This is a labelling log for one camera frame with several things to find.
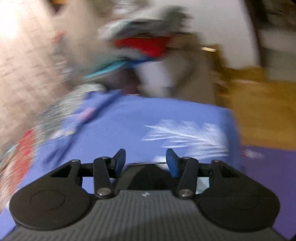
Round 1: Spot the blue printed bed sheet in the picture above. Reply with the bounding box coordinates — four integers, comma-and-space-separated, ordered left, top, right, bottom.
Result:
1, 92, 240, 240

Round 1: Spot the red floral patterned blanket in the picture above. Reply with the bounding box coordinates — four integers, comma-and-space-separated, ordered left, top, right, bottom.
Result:
1, 83, 106, 211

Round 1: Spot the purple floor mat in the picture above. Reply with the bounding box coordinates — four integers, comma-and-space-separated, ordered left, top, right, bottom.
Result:
240, 146, 296, 240

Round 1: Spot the brown wooden furniture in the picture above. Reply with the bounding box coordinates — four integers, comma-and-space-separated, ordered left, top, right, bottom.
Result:
201, 45, 295, 150

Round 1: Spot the pile of mixed clothes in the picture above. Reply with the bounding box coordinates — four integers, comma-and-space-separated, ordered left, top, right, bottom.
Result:
83, 6, 215, 104

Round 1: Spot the beige patterned curtain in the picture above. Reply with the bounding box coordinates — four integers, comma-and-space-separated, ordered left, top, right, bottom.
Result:
1, 1, 67, 153

